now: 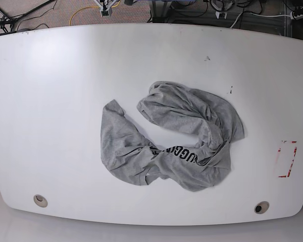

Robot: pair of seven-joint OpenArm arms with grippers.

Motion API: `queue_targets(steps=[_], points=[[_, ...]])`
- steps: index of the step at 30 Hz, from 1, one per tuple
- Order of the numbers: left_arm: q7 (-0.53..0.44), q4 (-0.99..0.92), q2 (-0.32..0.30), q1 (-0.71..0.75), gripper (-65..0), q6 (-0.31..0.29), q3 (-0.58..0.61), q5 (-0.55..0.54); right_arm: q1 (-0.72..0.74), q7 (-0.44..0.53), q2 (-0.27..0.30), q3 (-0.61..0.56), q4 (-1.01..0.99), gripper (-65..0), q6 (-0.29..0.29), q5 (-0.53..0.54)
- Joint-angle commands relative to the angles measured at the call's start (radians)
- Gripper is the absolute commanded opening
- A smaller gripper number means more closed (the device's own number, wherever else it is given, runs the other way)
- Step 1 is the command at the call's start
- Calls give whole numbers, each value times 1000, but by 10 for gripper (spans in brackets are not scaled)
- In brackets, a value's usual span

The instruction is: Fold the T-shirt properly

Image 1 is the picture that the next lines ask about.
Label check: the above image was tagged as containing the grey T-shirt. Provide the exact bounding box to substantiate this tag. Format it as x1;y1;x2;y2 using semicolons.
100;82;244;192

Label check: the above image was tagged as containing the red tape rectangle marking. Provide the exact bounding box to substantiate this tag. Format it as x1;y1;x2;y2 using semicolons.
275;141;297;178

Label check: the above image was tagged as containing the black tripod stand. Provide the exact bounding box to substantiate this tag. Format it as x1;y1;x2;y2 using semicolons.
0;0;57;35

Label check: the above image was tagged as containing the white power strip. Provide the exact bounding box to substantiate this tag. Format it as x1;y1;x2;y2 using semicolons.
290;9;303;20

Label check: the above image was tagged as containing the metal equipment frame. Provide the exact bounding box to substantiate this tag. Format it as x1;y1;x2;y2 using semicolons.
149;1;172;23

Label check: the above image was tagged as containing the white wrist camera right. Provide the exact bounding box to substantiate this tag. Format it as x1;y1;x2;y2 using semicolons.
100;8;112;17

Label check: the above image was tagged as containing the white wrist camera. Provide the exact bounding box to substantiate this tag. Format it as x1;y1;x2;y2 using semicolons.
100;8;112;17
215;11;227;19

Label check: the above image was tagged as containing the yellow cable on floor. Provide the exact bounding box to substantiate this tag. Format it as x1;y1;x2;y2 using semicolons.
69;0;121;26

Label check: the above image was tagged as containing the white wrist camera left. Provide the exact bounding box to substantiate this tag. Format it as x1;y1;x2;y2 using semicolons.
215;11;227;19

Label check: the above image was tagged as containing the white cable on floor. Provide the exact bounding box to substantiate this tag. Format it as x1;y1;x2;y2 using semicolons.
230;11;293;29

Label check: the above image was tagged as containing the left table cable grommet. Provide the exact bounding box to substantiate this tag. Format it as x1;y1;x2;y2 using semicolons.
33;195;48;208

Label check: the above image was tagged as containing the table cable grommet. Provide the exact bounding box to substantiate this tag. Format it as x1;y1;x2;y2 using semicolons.
33;195;48;208
254;201;270;214

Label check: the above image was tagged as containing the right table cable grommet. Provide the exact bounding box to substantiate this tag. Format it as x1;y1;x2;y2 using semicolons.
254;201;270;214

